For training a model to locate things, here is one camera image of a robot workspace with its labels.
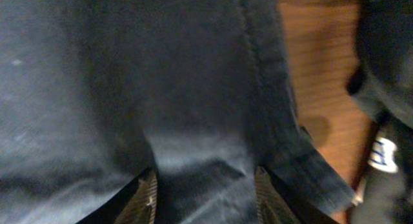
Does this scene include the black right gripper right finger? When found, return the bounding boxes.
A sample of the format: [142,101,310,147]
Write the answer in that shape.
[254,167,337,224]

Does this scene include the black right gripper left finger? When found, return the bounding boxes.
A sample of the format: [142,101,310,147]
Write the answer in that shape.
[77,168,157,224]

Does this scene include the navy blue shorts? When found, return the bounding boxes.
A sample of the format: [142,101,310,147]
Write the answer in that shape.
[1,0,354,223]

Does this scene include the black patterned shirt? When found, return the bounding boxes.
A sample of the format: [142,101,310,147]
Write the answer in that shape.
[347,0,412,223]

